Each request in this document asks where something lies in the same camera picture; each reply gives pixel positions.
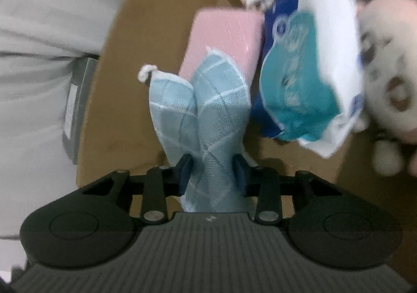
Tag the light blue checked towel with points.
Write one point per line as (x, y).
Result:
(215, 110)

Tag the brown cardboard box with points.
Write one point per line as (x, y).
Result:
(146, 19)

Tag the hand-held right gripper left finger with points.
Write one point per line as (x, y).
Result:
(185, 169)

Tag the white teal tissue pack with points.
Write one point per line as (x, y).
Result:
(306, 84)

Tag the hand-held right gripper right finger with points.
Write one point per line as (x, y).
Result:
(239, 172)

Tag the grey box device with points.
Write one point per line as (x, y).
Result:
(76, 107)

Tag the pink sponge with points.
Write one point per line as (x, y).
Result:
(224, 35)

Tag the white curtain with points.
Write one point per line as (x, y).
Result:
(49, 19)

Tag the pink plush toy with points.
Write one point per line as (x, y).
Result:
(391, 84)

